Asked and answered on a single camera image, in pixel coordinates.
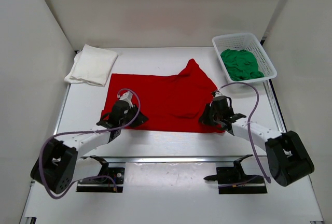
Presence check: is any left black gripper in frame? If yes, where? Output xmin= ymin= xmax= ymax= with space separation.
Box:
xmin=119 ymin=103 xmax=149 ymax=128

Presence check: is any red t shirt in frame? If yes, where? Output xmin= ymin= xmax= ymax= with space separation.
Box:
xmin=101 ymin=59 xmax=221 ymax=133

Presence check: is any white t shirt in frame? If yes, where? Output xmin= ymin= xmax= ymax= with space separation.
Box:
xmin=64 ymin=44 xmax=118 ymax=87

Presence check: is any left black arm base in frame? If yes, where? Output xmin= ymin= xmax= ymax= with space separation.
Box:
xmin=76 ymin=156 xmax=125 ymax=193

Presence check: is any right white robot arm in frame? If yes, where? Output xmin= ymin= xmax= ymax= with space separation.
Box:
xmin=199 ymin=92 xmax=315 ymax=187

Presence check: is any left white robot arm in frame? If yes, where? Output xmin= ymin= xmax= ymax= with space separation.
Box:
xmin=30 ymin=89 xmax=148 ymax=199

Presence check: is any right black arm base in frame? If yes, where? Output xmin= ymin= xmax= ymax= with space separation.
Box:
xmin=203 ymin=155 xmax=267 ymax=194

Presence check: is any green t shirt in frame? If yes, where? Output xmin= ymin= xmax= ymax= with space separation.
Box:
xmin=220 ymin=49 xmax=264 ymax=81

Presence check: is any white plastic basket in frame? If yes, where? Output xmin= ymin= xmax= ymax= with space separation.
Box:
xmin=212 ymin=33 xmax=277 ymax=85

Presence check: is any aluminium table rail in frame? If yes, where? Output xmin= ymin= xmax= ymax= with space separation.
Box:
xmin=104 ymin=156 xmax=236 ymax=163

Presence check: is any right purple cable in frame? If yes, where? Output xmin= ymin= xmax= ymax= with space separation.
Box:
xmin=211 ymin=81 xmax=272 ymax=188

